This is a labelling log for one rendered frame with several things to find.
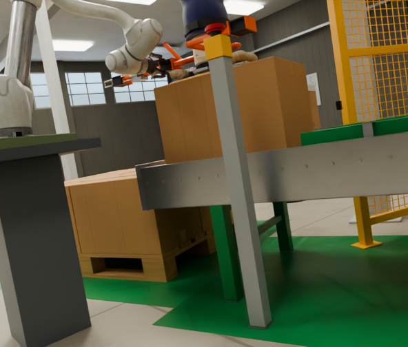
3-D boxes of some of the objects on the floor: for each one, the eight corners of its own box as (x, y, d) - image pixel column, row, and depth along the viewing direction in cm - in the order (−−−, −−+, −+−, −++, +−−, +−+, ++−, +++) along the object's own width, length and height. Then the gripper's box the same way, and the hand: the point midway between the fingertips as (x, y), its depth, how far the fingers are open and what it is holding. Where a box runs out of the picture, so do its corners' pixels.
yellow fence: (466, 211, 239) (425, -154, 223) (483, 213, 230) (442, -168, 214) (350, 246, 210) (293, -172, 194) (364, 249, 201) (305, -189, 184)
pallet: (250, 228, 284) (247, 209, 283) (167, 282, 200) (162, 255, 199) (126, 231, 348) (123, 215, 347) (23, 272, 264) (19, 252, 263)
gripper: (132, 48, 190) (162, 53, 210) (139, 84, 191) (168, 85, 211) (144, 44, 186) (174, 49, 206) (151, 80, 187) (179, 82, 207)
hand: (167, 67), depth 206 cm, fingers open, 4 cm apart
